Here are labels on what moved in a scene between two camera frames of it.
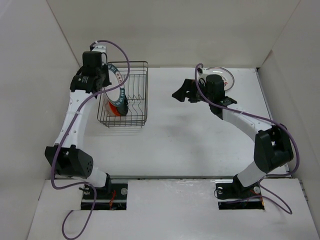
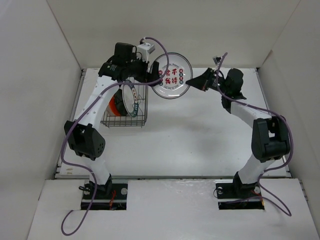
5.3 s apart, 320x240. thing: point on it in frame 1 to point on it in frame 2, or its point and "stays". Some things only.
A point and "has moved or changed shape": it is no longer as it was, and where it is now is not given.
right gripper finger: [180, 93] to [203, 81]
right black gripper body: [210, 96] to [224, 89]
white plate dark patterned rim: [116, 96] has moved or changed shape
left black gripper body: [103, 73] to [137, 69]
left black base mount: [112, 197] stays
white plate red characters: [227, 77] has moved or changed shape
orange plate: [113, 110] stays
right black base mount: [235, 196] stays
